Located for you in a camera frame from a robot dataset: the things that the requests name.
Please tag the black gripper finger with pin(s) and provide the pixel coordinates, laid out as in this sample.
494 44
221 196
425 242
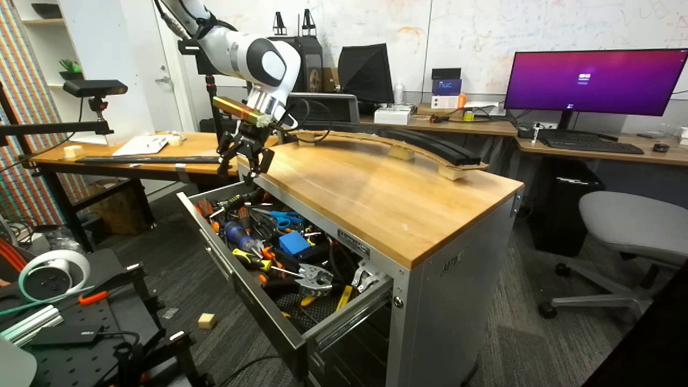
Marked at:
261 164
227 158

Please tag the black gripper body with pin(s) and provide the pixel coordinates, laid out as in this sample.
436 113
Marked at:
250 137

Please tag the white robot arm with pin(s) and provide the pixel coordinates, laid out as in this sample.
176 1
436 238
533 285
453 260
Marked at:
221 46

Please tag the open metal tool drawer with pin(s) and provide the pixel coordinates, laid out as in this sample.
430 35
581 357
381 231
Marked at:
244 286

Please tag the grey cabinet with wooden top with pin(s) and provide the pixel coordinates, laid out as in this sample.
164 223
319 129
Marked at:
442 307

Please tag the blue plastic block tool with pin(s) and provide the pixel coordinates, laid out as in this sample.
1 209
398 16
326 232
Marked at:
292 244

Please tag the white papers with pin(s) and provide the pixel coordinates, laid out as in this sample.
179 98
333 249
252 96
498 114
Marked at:
142 145

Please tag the black electronics box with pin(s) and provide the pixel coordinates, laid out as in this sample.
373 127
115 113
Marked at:
307 57

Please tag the brown cardboard box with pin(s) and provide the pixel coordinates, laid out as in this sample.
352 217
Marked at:
121 211

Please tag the silver pliers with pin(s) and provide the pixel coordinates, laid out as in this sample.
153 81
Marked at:
314 276

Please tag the black angular box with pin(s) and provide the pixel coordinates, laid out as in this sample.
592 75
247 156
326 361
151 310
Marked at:
366 71

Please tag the white box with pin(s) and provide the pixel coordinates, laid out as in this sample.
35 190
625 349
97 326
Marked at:
391 117

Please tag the curved wood and black track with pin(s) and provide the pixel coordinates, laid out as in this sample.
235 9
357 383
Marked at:
399 149

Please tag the wooden side table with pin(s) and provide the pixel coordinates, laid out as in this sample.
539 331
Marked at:
86 159

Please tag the silver metal tool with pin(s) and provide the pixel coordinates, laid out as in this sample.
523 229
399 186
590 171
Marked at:
366 276

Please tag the yellow and black tool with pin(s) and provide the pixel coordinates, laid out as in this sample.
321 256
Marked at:
344 296

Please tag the small wooden block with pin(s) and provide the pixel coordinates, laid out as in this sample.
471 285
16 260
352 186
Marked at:
207 320
70 152

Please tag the green potted plant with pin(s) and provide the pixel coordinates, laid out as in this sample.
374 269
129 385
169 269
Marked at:
68 69

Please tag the orange clamp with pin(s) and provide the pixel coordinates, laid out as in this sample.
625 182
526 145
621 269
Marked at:
92 298

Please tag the blue box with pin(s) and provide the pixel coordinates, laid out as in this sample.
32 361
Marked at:
445 84

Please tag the yellow ball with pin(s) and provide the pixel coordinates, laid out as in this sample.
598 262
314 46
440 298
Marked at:
469 114

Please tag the striped patterned panel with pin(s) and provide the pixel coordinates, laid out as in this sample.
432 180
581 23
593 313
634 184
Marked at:
17 71

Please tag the long wooden office desk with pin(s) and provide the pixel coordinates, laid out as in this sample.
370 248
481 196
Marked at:
494 129

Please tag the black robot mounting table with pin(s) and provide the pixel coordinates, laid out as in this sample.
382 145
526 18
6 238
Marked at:
70 357

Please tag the silver metal tube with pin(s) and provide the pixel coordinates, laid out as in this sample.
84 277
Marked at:
32 326

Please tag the black trash bin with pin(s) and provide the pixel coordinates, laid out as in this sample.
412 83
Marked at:
565 216

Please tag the black keyboard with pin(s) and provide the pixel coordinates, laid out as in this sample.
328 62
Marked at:
592 142

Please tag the monitor with purple screen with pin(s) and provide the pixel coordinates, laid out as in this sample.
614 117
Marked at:
593 83

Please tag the grey office chair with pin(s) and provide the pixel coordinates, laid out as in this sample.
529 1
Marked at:
634 226

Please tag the black computer mouse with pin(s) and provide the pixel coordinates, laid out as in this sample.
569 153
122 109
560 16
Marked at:
660 147

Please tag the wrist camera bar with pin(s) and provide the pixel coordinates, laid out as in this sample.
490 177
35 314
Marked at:
244 110

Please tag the black camera on stand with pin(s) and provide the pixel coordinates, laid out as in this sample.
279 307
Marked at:
92 87

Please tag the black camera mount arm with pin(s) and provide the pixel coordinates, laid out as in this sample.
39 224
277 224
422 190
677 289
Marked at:
56 129

